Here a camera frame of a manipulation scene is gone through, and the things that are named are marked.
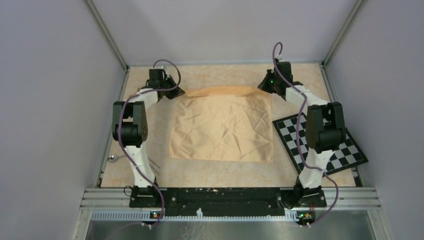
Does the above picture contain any orange cloth napkin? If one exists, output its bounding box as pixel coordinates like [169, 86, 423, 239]
[168, 86, 274, 163]

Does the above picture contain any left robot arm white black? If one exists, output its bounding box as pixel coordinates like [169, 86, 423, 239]
[112, 67, 185, 207]

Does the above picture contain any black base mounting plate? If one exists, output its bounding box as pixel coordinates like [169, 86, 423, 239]
[129, 187, 327, 217]

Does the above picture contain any black white checkerboard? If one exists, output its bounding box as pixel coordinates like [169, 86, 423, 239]
[272, 114, 368, 175]

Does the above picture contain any aluminium front rail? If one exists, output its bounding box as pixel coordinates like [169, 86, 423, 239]
[80, 187, 381, 223]

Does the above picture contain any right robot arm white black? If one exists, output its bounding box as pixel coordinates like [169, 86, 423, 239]
[258, 60, 347, 206]

